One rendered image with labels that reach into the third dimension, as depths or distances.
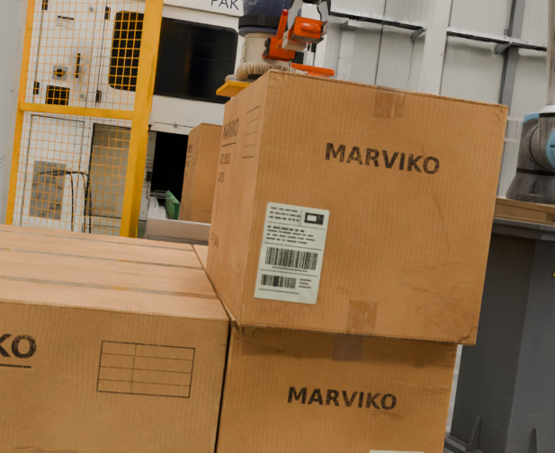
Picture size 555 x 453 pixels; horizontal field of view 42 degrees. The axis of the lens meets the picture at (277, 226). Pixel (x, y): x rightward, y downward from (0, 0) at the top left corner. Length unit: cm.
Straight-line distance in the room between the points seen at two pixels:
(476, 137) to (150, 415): 69
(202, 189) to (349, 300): 142
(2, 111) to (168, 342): 213
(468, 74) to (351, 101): 1135
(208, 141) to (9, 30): 108
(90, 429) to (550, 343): 155
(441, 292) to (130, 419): 54
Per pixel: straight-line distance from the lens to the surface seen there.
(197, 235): 244
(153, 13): 325
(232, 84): 246
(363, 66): 1190
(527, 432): 242
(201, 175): 252
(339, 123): 115
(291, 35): 208
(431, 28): 575
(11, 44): 323
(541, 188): 234
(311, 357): 123
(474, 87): 1251
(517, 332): 230
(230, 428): 125
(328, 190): 114
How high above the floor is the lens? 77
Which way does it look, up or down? 3 degrees down
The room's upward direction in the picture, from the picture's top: 7 degrees clockwise
